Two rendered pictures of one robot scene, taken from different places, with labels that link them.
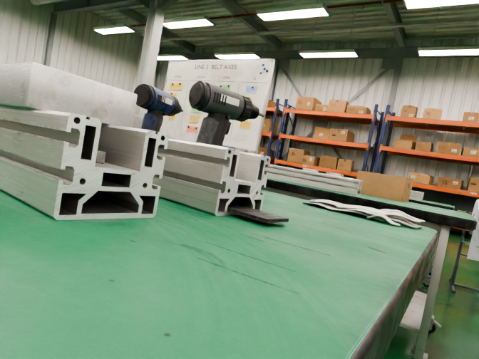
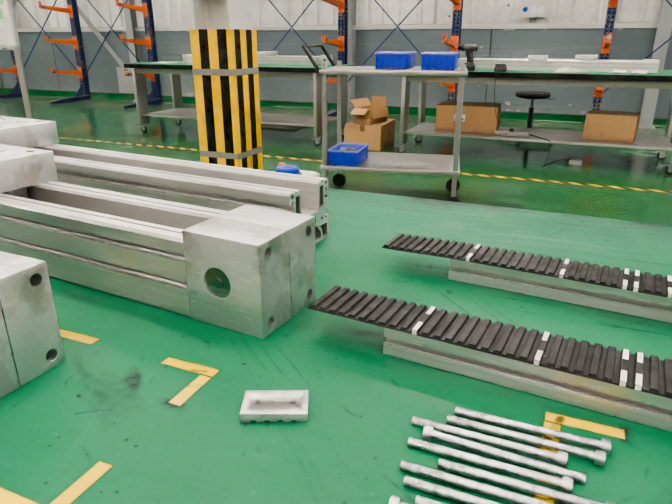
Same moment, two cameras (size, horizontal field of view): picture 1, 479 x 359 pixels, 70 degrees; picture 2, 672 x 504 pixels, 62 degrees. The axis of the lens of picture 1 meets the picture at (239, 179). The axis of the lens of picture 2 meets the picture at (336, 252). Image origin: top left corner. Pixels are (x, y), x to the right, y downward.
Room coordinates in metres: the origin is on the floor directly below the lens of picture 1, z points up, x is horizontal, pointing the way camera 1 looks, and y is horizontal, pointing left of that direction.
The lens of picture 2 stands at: (1.51, 0.66, 1.05)
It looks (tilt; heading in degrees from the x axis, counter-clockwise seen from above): 21 degrees down; 171
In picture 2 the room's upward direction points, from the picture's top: straight up
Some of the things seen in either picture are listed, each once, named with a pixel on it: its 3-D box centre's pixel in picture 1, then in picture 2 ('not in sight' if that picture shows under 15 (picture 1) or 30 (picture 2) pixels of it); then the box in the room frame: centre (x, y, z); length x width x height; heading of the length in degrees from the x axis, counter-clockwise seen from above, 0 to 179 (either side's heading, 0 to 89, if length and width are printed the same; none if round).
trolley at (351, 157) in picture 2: not in sight; (387, 124); (-2.20, 1.61, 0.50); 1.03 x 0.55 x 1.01; 69
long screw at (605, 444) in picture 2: not in sight; (529, 428); (1.20, 0.85, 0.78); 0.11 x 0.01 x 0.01; 57
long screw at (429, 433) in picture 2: not in sight; (500, 454); (1.22, 0.82, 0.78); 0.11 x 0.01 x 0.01; 56
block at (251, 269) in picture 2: not in sight; (260, 263); (0.96, 0.67, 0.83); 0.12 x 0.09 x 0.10; 142
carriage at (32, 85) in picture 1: (51, 109); (3, 140); (0.40, 0.23, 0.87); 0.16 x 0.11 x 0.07; 52
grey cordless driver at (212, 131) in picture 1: (226, 141); not in sight; (0.77, 0.04, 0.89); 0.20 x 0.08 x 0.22; 131
